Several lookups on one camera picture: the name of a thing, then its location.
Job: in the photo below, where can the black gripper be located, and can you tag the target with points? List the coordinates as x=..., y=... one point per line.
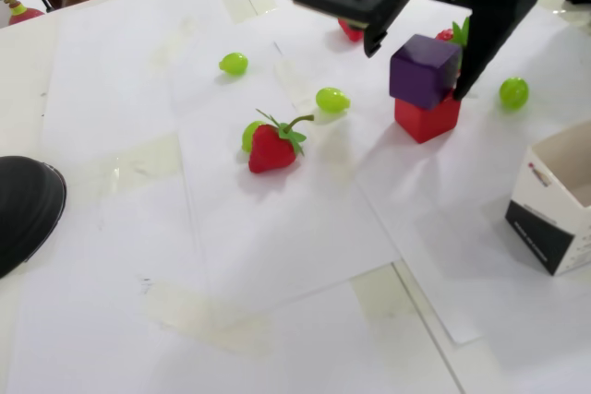
x=485, y=11

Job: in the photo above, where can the purple wooden cube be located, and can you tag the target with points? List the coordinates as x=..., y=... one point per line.
x=418, y=73

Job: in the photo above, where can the red wooden cube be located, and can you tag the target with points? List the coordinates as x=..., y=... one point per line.
x=425, y=122

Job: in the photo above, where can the green plastic grape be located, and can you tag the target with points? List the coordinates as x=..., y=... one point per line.
x=513, y=92
x=330, y=99
x=250, y=134
x=233, y=63

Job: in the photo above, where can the long-stemmed red plastic strawberry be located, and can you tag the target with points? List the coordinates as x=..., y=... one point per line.
x=272, y=151

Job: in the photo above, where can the white and black open carton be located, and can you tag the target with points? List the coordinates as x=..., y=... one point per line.
x=540, y=214

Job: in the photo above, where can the red fire extinguisher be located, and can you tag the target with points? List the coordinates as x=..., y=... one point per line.
x=25, y=15

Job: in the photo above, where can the black round dome object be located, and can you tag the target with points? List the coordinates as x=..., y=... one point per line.
x=25, y=214

